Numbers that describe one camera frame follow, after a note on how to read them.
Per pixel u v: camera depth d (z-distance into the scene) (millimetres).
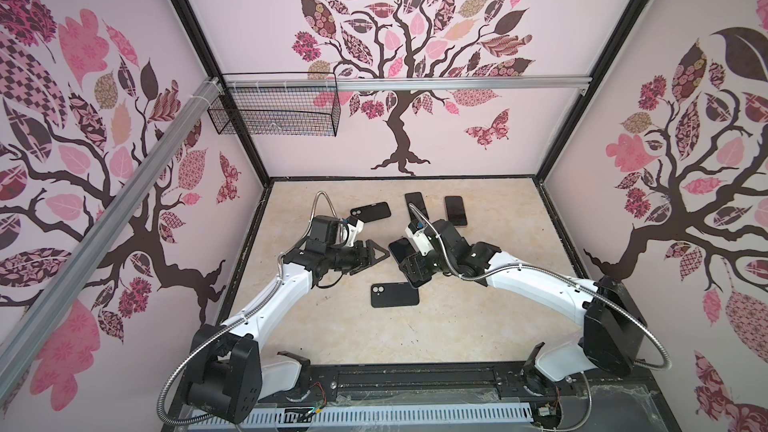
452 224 1080
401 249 832
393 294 900
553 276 488
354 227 767
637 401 715
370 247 725
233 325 426
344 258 700
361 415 698
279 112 1219
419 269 711
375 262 739
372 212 1101
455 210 1126
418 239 729
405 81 929
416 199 1131
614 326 421
